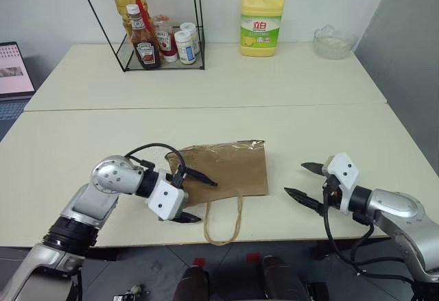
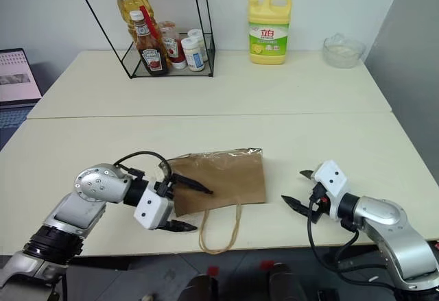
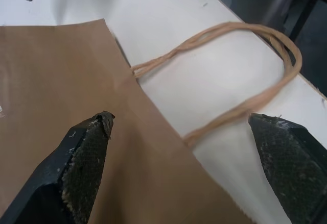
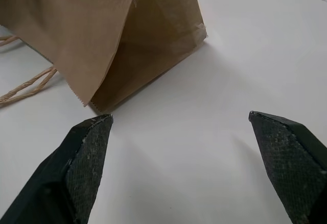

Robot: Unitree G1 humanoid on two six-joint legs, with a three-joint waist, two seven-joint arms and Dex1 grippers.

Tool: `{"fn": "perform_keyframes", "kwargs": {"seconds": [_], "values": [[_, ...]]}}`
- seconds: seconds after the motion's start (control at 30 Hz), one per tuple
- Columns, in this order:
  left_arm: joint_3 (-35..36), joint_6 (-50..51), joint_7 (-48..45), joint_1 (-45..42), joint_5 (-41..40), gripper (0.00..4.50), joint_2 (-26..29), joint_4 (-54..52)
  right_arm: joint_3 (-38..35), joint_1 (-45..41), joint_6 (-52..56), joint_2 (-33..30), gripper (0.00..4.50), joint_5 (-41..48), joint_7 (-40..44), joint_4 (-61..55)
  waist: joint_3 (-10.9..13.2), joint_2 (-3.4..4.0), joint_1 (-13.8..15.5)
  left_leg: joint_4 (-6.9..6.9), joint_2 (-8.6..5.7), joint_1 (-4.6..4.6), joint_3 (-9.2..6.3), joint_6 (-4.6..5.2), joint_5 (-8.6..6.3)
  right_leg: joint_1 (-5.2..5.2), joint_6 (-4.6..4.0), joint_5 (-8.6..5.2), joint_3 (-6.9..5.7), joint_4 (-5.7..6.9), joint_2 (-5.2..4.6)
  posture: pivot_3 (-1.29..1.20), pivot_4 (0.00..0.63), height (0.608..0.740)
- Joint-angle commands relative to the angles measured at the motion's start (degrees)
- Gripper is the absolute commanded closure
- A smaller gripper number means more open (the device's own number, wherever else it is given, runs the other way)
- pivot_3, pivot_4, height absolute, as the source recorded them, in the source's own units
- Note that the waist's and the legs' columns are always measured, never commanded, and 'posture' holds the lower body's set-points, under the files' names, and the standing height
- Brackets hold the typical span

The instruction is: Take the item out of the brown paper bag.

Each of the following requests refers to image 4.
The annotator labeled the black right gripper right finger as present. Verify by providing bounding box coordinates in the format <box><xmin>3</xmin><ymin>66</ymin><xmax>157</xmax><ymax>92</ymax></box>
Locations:
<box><xmin>248</xmin><ymin>110</ymin><xmax>327</xmax><ymax>224</ymax></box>

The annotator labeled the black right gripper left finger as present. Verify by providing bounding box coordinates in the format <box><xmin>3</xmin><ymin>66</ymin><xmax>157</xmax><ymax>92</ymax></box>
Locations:
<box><xmin>7</xmin><ymin>113</ymin><xmax>114</xmax><ymax>224</ymax></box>

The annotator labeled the brown paper bag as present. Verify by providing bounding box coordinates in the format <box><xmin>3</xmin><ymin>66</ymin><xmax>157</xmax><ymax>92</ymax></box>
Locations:
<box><xmin>0</xmin><ymin>0</ymin><xmax>208</xmax><ymax>114</ymax></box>

